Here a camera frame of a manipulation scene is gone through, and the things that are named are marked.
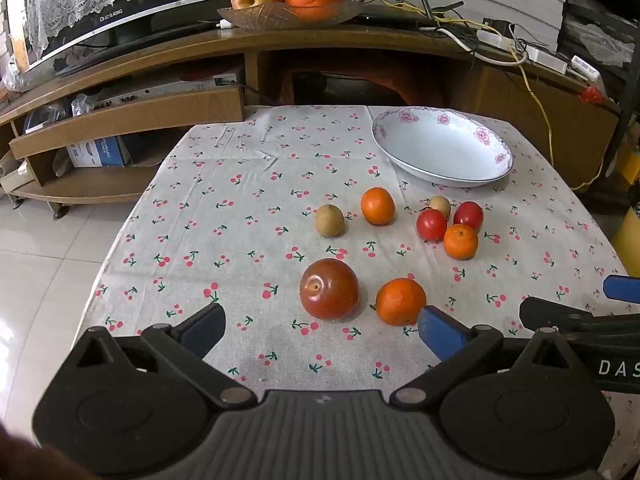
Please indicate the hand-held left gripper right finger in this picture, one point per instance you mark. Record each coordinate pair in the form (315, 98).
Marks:
(440, 331)

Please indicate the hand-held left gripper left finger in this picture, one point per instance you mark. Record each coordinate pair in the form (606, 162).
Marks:
(206, 324)

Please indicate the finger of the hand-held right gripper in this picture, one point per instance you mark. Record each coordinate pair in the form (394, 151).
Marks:
(552, 312)
(621, 288)

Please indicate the orange mandarin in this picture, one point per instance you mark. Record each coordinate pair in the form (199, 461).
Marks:
(378, 205)
(400, 301)
(460, 241)

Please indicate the small red tomato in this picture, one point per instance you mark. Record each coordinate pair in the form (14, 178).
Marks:
(431, 225)
(470, 214)

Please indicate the large red apple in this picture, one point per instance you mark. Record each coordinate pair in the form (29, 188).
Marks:
(329, 289)

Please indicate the small brown kiwi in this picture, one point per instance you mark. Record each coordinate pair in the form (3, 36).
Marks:
(441, 204)

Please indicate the white floral plate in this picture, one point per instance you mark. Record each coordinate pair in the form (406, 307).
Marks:
(440, 147)

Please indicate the yellow box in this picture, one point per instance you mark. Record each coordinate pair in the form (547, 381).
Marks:
(631, 166)

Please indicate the cherry print tablecloth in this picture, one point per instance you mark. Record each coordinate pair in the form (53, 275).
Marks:
(240, 200)

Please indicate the brown kiwi left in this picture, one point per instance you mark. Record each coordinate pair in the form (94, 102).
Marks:
(329, 220)

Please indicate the small red object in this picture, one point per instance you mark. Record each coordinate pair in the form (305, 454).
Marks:
(591, 94)

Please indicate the blue and white box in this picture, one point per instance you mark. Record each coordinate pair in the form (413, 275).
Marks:
(97, 152)

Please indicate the wooden television stand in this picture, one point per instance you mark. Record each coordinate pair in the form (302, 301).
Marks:
(150, 115)

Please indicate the white power strip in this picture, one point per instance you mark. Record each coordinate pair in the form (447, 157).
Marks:
(520, 46)
(586, 67)

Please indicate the silver media player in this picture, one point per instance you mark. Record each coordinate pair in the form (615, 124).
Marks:
(150, 92)

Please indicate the clear plastic bag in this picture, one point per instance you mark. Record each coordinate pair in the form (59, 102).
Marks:
(47, 112)

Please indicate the black metal shelf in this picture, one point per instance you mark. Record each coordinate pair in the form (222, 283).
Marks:
(600, 15)

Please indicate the brown glass fruit bowl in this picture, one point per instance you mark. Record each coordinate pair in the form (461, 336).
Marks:
(280, 16)

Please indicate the black television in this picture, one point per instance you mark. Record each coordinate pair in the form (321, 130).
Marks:
(165, 5)

